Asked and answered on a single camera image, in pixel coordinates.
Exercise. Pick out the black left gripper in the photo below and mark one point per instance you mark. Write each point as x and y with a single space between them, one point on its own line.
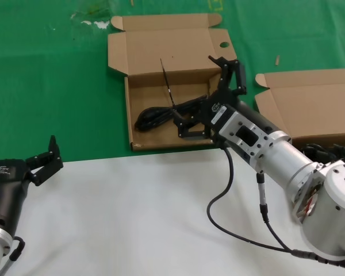
5 187

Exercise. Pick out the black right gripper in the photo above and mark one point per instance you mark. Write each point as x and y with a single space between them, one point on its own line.
215 107

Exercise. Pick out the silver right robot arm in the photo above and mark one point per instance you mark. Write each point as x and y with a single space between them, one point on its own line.
293 164

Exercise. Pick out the cardboard box with hole insert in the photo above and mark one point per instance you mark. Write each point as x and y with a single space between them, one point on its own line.
166 43

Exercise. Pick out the open brown cardboard box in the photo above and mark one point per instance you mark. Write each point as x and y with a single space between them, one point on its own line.
310 106

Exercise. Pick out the green table cloth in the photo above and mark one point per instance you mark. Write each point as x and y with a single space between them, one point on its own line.
46 86

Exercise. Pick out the torn clear tape patch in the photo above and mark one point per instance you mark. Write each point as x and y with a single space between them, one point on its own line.
100 23

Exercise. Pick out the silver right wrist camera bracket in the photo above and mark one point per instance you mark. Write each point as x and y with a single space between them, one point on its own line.
233 129

